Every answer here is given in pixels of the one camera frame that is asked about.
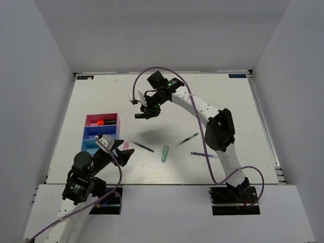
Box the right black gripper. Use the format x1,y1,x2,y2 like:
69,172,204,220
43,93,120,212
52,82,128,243
140,93,168,119

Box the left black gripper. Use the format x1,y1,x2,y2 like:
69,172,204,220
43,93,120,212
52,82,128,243
87,138,135,178

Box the pink eraser stick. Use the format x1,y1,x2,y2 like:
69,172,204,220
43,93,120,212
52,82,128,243
123,142,129,150

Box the yellow cap black highlighter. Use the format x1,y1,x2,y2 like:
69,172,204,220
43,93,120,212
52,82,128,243
135,113,146,119

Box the purple ink pen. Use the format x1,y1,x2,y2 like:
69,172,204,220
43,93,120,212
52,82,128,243
130,140,154,153

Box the green cap black highlighter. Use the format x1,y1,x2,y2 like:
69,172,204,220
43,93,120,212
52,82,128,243
103,120,117,125

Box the orange highlighter marker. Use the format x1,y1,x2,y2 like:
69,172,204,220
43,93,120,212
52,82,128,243
97,119,105,126

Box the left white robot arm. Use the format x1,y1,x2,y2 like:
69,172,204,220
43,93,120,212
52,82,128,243
46,135,135,242

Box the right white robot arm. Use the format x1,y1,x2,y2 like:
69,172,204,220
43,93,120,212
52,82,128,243
135,71,250,202

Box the pink blue tiered organizer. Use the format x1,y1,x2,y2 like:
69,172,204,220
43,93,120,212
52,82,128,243
81,113,120,155

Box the green ink clear pen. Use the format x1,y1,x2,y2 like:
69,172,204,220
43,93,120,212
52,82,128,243
175,133,198,147

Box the blue ink pen right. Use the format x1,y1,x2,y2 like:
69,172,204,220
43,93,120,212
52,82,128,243
190,152,218,159

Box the left table corner label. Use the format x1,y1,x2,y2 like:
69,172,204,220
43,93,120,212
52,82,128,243
76,75,94,80

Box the table corner label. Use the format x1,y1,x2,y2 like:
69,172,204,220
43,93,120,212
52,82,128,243
228,73,247,78
76,75,94,80

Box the right table corner label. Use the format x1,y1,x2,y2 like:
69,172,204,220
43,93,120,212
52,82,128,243
228,73,247,78

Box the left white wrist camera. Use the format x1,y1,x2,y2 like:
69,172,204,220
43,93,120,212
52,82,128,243
95,135,115,150

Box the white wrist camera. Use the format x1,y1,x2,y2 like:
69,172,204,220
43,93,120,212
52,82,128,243
95,135,115,150
129,91,147,106

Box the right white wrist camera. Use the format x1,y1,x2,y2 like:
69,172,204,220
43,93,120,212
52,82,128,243
129,91,147,106

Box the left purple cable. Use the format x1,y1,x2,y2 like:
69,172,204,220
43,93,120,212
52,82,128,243
26,136,124,243

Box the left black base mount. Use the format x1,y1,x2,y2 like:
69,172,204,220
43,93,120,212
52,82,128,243
89,187,123,215

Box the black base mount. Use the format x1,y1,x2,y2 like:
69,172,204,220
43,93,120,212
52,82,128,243
89,187,123,215
209,186,261,216

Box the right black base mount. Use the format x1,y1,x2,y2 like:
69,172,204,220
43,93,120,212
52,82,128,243
209,186,261,216

